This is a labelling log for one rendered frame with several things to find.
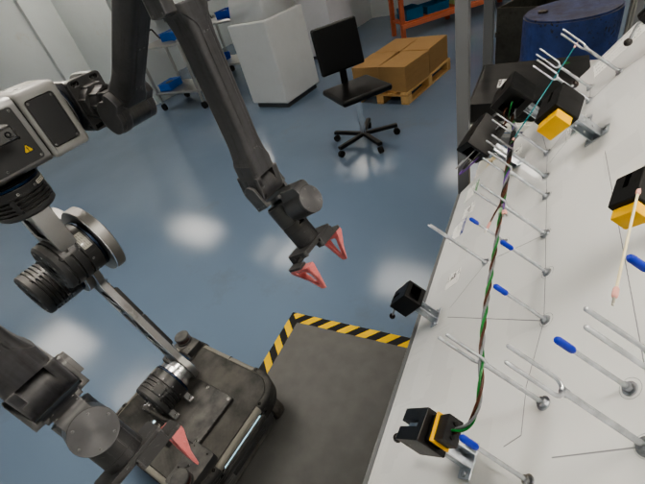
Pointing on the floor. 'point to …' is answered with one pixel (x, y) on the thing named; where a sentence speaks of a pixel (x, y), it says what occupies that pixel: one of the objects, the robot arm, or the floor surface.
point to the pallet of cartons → (407, 65)
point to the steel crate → (512, 28)
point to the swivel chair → (340, 53)
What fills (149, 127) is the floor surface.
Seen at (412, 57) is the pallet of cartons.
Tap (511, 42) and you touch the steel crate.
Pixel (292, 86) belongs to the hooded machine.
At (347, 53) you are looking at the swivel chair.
